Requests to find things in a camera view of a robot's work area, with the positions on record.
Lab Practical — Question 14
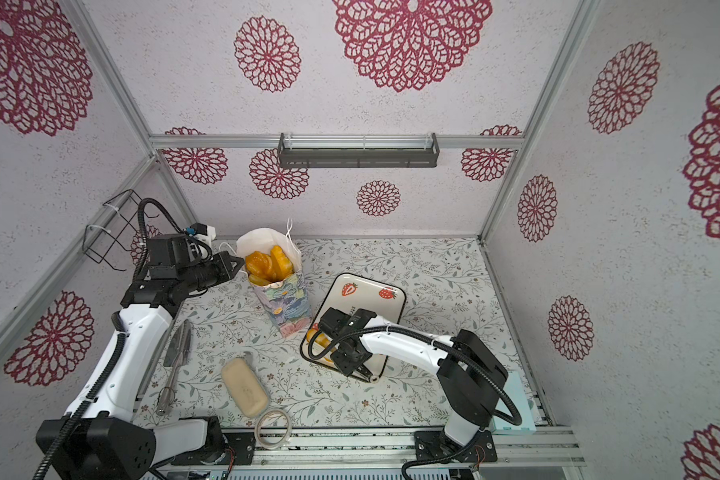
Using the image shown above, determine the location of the croissant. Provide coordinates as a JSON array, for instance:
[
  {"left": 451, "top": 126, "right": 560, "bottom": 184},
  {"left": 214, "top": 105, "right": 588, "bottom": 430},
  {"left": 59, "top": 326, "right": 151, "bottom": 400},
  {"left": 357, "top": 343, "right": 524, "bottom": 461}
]
[
  {"left": 302, "top": 328, "right": 331, "bottom": 361},
  {"left": 248, "top": 274, "right": 272, "bottom": 287},
  {"left": 270, "top": 245, "right": 295, "bottom": 282}
]

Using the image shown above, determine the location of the floral white paper bag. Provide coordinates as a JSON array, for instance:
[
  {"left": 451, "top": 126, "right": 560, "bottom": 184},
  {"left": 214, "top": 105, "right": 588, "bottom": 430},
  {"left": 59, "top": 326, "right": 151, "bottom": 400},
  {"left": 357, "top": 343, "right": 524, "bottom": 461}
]
[{"left": 217, "top": 220, "right": 312, "bottom": 338}]

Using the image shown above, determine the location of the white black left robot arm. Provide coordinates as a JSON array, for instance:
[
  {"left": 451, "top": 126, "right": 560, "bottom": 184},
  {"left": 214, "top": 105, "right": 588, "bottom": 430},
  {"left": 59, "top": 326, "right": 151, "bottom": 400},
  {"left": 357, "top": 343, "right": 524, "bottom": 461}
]
[{"left": 33, "top": 198, "right": 244, "bottom": 479}]

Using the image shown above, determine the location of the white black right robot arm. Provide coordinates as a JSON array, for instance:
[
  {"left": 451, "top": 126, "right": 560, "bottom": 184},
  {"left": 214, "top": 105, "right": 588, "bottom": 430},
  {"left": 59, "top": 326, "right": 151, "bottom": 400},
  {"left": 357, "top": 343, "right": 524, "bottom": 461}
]
[{"left": 305, "top": 318, "right": 523, "bottom": 479}]

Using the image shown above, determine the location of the beige oval bread loaf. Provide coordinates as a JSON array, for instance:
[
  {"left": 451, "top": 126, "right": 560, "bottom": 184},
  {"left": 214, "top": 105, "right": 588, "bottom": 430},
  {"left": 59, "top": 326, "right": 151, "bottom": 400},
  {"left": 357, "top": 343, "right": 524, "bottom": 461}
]
[{"left": 221, "top": 357, "right": 269, "bottom": 418}]

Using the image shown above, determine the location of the white strawberry tray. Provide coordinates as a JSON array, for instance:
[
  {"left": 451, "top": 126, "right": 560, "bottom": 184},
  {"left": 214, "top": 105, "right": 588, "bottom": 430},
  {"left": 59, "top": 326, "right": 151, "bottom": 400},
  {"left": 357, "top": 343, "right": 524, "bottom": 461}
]
[{"left": 300, "top": 272, "right": 407, "bottom": 372}]

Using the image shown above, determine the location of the metal whisk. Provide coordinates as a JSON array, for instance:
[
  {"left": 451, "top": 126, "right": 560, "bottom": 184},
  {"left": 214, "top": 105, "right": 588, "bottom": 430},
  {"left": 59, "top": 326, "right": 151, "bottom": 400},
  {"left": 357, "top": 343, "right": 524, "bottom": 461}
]
[{"left": 156, "top": 320, "right": 193, "bottom": 416}]

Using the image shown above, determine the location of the clear tape roll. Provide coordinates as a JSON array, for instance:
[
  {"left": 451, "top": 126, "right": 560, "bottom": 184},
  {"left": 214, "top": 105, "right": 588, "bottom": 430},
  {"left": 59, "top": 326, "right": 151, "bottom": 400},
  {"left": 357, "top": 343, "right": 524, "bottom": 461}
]
[{"left": 254, "top": 409, "right": 293, "bottom": 450}]

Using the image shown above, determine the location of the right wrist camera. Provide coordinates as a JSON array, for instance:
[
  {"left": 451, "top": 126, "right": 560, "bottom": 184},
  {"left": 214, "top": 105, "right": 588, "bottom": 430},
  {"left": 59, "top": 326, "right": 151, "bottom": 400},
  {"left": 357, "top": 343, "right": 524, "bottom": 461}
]
[{"left": 318, "top": 308, "right": 377, "bottom": 339}]

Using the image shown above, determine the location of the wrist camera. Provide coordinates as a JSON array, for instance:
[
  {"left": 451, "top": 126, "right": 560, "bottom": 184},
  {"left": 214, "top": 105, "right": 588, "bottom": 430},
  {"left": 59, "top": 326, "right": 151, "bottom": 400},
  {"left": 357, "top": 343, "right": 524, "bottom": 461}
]
[
  {"left": 318, "top": 308, "right": 377, "bottom": 339},
  {"left": 146, "top": 233, "right": 197, "bottom": 268}
]

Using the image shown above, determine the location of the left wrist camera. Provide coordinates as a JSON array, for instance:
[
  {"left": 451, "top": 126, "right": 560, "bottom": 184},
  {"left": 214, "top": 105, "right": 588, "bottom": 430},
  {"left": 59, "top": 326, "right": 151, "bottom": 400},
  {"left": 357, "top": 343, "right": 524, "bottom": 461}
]
[{"left": 146, "top": 233, "right": 197, "bottom": 268}]

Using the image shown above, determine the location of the black wire wall holder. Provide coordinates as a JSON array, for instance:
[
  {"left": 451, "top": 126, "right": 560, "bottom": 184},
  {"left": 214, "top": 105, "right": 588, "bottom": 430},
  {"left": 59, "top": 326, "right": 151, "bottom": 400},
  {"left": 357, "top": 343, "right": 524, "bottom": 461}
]
[{"left": 80, "top": 189, "right": 160, "bottom": 272}]

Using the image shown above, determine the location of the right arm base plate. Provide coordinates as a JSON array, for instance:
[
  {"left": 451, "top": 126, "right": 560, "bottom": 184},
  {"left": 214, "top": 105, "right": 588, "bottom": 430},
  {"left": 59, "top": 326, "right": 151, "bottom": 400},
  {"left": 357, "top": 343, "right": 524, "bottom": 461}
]
[{"left": 413, "top": 429, "right": 498, "bottom": 464}]

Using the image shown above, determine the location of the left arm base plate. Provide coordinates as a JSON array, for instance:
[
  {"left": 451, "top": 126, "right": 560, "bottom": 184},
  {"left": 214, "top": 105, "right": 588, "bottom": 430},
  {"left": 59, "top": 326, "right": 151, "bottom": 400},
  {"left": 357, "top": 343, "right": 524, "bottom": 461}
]
[{"left": 171, "top": 430, "right": 256, "bottom": 467}]

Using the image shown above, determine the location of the black wall shelf rack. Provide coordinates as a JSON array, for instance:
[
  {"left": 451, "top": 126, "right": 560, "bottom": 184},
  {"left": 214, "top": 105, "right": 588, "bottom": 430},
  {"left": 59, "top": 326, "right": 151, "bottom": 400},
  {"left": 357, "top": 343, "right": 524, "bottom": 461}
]
[{"left": 276, "top": 133, "right": 441, "bottom": 169}]

